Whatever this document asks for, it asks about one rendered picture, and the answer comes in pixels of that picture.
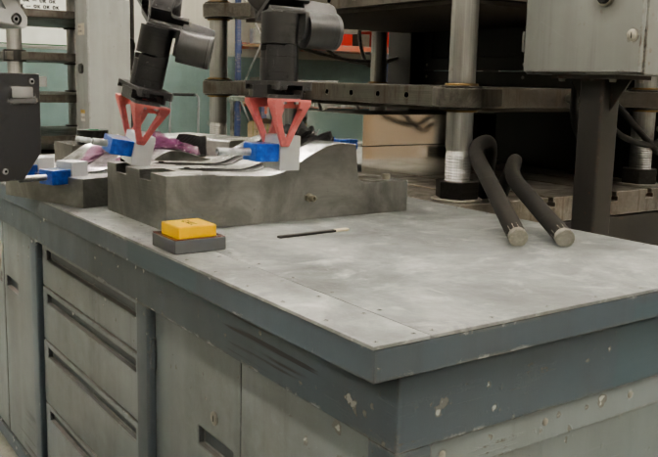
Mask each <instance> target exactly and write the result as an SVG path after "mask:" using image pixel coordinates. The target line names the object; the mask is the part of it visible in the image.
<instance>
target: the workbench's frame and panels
mask: <svg viewBox="0 0 658 457"><path fill-rule="evenodd" d="M0 240H1V241H2V245H3V250H2V261H1V272H0V432H1V433H2V435H3V436H4V437H5V438H6V440H7V441H8V442H9V444H10V445H11V447H12V448H13V449H14V451H15V452H16V454H17V455H18V456H19V457H658V291H657V292H652V293H648V294H643V295H638V296H633V297H625V298H620V299H615V300H611V301H606V302H602V303H597V304H593V305H588V306H583V307H578V308H574V309H569V310H564V311H559V312H555V313H550V314H545V315H541V316H536V317H532V318H527V319H522V320H517V321H513V322H508V323H503V324H498V325H494V326H489V327H485V328H480V329H476V330H471V331H466V332H461V333H457V334H452V335H447V336H442V337H438V338H433V339H428V340H424V341H420V342H415V343H406V344H402V345H397V346H392V347H387V348H383V349H378V350H371V349H369V348H367V347H365V346H362V345H360V344H358V343H354V342H352V341H350V340H348V339H346V338H343V337H341V336H339V335H337V334H334V333H332V332H330V331H328V330H326V329H323V328H321V327H319V326H317V325H314V324H312V323H310V322H308V321H306V320H304V319H302V318H300V317H298V316H295V315H293V314H291V313H289V312H287V311H284V310H282V309H280V308H278V307H275V306H273V305H271V304H269V303H267V302H264V301H262V300H260V299H258V298H255V297H252V296H250V295H248V294H245V293H243V292H241V291H239V290H236V289H234V288H232V287H230V286H228V285H225V284H223V283H221V282H219V281H216V280H215V279H213V278H211V277H209V276H206V275H204V274H202V273H200V272H197V271H195V270H193V269H191V268H189V267H186V266H184V265H182V264H180V263H177V262H175V261H173V260H171V259H169V258H166V257H164V256H162V255H160V254H157V253H155V252H153V251H150V250H147V249H145V248H143V247H141V246H138V245H136V244H134V243H132V242H130V241H127V240H125V239H124V238H122V237H119V236H117V235H115V234H113V233H111V232H108V231H106V230H104V229H102V228H99V227H97V226H95V225H93V224H91V223H88V222H86V221H84V220H82V219H79V218H77V217H75V216H73V215H71V214H68V213H66V212H64V211H62V210H59V209H57V208H55V207H53V206H49V205H47V204H45V203H43V202H40V201H38V200H33V199H27V198H22V197H16V196H11V195H6V185H4V184H1V183H0Z"/></svg>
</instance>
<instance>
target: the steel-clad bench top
mask: <svg viewBox="0 0 658 457"><path fill-rule="evenodd" d="M43 203H45V204H47V205H49V206H53V207H55V208H57V209H59V210H62V211H64V212H66V213H68V214H71V215H73V216H75V217H77V218H79V219H82V220H84V221H86V222H88V223H91V224H93V225H95V226H97V227H99V228H102V229H104V230H106V231H108V232H111V233H113V234H115V235H117V236H119V237H122V238H124V239H125V240H127V241H130V242H132V243H134V244H136V245H138V246H141V247H143V248H145V249H147V250H150V251H153V252H155V253H157V254H160V255H162V256H164V257H166V258H169V259H171V260H173V261H175V262H177V263H180V264H182V265H184V266H186V267H189V268H191V269H193V270H195V271H197V272H200V273H202V274H204V275H206V276H209V277H211V278H213V279H215V280H216V281H219V282H221V283H223V284H225V285H228V286H230V287H232V288H234V289H236V290H239V291H241V292H243V293H245V294H248V295H250V296H252V297H255V298H258V299H260V300H262V301H264V302H267V303H269V304H271V305H273V306H275V307H278V308H280V309H282V310H284V311H287V312H289V313H291V314H293V315H295V316H298V317H300V318H302V319H304V320H306V321H308V322H310V323H312V324H314V325H317V326H319V327H321V328H323V329H326V330H328V331H330V332H332V333H334V334H337V335H339V336H341V337H343V338H346V339H348V340H350V341H352V342H354V343H358V344H360V345H362V346H365V347H367V348H369V349H371V350H378V349H383V348H387V347H392V346H397V345H402V344H406V343H415V342H420V341H424V340H428V339H433V338H438V337H442V336H447V335H452V334H457V333H461V332H466V331H471V330H476V329H480V328H485V327H489V326H494V325H498V324H503V323H508V322H513V321H517V320H522V319H527V318H532V317H536V316H541V315H545V314H550V313H555V312H559V311H564V310H569V309H574V308H578V307H583V306H588V305H593V304H597V303H602V302H606V301H611V300H615V299H620V298H625V297H633V296H638V295H643V294H648V293H652V292H657V291H658V246H654V245H649V244H645V243H640V242H635V241H630V240H625V239H620V238H614V237H609V236H604V235H599V234H594V233H590V232H585V231H580V230H574V229H570V230H571V231H572V232H573V233H574V235H575V241H574V243H573V244H572V245H571V246H570V247H559V246H558V245H557V244H556V243H555V242H554V240H553V239H552V238H551V237H550V236H549V234H548V233H547V232H546V231H545V230H544V228H543V227H542V226H541V225H540V223H539V222H535V221H529V220H524V219H520V221H521V223H522V225H523V226H524V228H525V230H526V232H527V234H528V241H527V243H526V244H525V245H524V246H512V245H511V244H510V242H509V241H508V239H507V237H506V235H505V233H504V231H503V229H502V227H501V224H500V222H499V220H498V218H497V216H496V214H494V213H489V212H483V211H478V210H474V209H469V208H464V207H459V206H450V205H444V204H439V203H434V202H429V201H424V200H419V199H414V198H410V197H407V201H406V210H404V211H393V212H382V213H371V214H361V215H349V216H338V217H327V218H316V219H306V220H295V221H284V222H273V223H262V224H252V225H241V226H230V227H219V228H216V233H218V234H221V235H224V236H225V237H226V249H225V250H221V251H203V252H194V253H185V254H173V253H170V252H168V251H165V250H163V249H160V248H158V247H155V246H153V236H152V233H153V231H162V230H160V229H157V228H154V227H152V226H149V225H147V224H144V223H142V222H139V221H136V220H134V219H131V218H129V217H126V216H124V215H121V214H119V213H116V212H113V211H111V210H108V206H97V207H90V208H80V207H74V206H64V205H59V204H53V203H48V202H43ZM338 228H349V229H350V230H349V231H342V232H333V233H325V234H316V235H308V236H300V237H292V238H284V239H279V238H277V236H279V235H288V234H296V233H304V232H312V231H321V230H330V229H338Z"/></svg>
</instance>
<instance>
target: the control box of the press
mask: <svg viewBox="0 0 658 457"><path fill-rule="evenodd" d="M522 52H525V54H524V71H525V72H526V74H548V75H552V78H558V79H559V81H565V79H566V78H570V84H572V86H571V96H570V119H571V124H572V128H573V131H574V133H575V136H576V138H577V148H576V162H575V176H574V190H573V203H572V218H571V229H574V230H580V231H585V232H590V233H594V234H599V235H604V236H608V233H609V220H610V207H611V195H612V182H613V169H614V157H615V145H616V132H617V119H618V107H619V100H620V98H621V97H622V95H623V94H624V92H625V91H626V89H627V88H628V86H629V85H630V83H631V82H632V80H636V83H644V80H651V76H658V0H528V4H527V20H526V31H523V35H522ZM579 96H580V106H579Z"/></svg>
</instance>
